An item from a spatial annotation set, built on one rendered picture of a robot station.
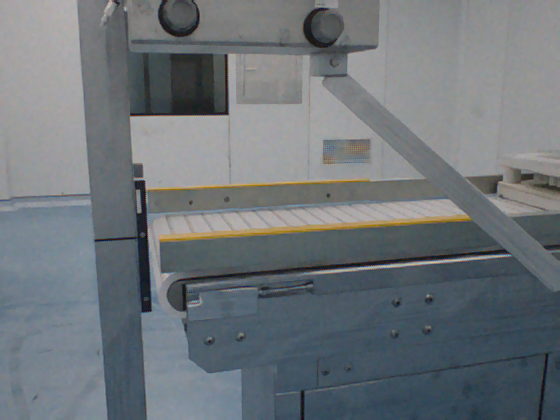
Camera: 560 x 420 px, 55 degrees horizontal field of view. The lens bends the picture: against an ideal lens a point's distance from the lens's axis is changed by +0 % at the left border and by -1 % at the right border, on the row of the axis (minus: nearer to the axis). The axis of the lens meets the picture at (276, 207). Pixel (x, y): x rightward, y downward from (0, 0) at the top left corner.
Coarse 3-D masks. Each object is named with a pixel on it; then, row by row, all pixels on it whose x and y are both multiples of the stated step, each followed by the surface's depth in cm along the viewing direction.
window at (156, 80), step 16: (128, 32) 511; (128, 48) 514; (128, 64) 516; (144, 64) 520; (160, 64) 523; (176, 64) 527; (192, 64) 530; (208, 64) 534; (224, 64) 538; (128, 80) 520; (144, 80) 523; (160, 80) 526; (176, 80) 530; (192, 80) 533; (208, 80) 537; (224, 80) 541; (144, 96) 526; (160, 96) 529; (176, 96) 533; (192, 96) 537; (208, 96) 540; (224, 96) 544; (144, 112) 529; (160, 112) 532; (176, 112) 536; (192, 112) 540; (208, 112) 543; (224, 112) 547
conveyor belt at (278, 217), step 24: (168, 216) 77; (192, 216) 77; (216, 216) 77; (240, 216) 77; (264, 216) 77; (288, 216) 77; (312, 216) 77; (336, 216) 77; (360, 216) 77; (384, 216) 77; (408, 216) 77; (432, 216) 77; (552, 240) 65; (264, 264) 56; (288, 264) 56; (312, 264) 57; (168, 312) 54
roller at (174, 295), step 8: (176, 280) 54; (184, 280) 53; (168, 288) 53; (176, 288) 53; (184, 288) 53; (168, 296) 53; (176, 296) 53; (184, 296) 53; (176, 304) 53; (184, 304) 53
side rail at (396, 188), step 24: (168, 192) 77; (192, 192) 78; (216, 192) 79; (240, 192) 80; (264, 192) 81; (288, 192) 82; (312, 192) 83; (336, 192) 84; (360, 192) 85; (384, 192) 86; (408, 192) 87; (432, 192) 88
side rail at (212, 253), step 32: (416, 224) 57; (448, 224) 58; (544, 224) 62; (160, 256) 51; (192, 256) 52; (224, 256) 52; (256, 256) 53; (288, 256) 54; (320, 256) 55; (352, 256) 56
